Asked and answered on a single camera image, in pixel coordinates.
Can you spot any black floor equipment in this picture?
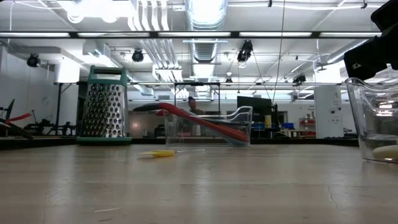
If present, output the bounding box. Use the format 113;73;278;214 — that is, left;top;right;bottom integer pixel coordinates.
23;118;77;137

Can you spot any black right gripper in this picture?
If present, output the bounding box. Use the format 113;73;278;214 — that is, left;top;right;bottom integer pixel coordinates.
343;0;398;81

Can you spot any red shelf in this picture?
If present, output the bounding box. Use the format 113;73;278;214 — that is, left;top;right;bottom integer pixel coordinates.
298;117;317;137

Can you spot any black monitor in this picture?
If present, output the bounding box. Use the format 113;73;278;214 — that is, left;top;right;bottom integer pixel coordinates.
236;95;273;123

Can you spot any black aluminium table frame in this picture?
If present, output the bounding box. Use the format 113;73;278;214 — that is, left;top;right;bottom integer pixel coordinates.
0;136;360;151

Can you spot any yellow silicone brush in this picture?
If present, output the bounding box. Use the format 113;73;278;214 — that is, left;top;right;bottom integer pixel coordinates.
137;148;206;159

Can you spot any small clear plastic bin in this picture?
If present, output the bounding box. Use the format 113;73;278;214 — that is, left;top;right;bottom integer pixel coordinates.
164;105;254;147

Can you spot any black overhead frame bar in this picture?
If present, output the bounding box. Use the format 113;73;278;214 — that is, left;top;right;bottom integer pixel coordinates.
0;30;382;39

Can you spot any white cabinet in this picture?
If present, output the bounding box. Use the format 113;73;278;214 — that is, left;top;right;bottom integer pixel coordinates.
313;85;345;139

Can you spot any person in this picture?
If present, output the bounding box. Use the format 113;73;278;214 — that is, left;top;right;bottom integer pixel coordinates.
185;96;206;116

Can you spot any large clear plastic bin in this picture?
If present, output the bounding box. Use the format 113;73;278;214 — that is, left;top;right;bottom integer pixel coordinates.
345;77;398;164

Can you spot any black metal stand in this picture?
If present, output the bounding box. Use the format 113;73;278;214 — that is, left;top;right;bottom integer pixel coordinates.
53;81;82;137

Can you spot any thin black hanging cable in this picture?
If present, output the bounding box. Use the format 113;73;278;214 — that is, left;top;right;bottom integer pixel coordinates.
272;0;286;105

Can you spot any black tilted screen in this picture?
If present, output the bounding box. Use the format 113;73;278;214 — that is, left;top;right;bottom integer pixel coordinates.
0;98;16;123

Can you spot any teal steel box grater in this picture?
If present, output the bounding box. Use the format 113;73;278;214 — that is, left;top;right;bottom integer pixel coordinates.
76;65;133;146

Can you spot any red and black tool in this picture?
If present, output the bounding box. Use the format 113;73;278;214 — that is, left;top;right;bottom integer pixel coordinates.
0;112;34;140

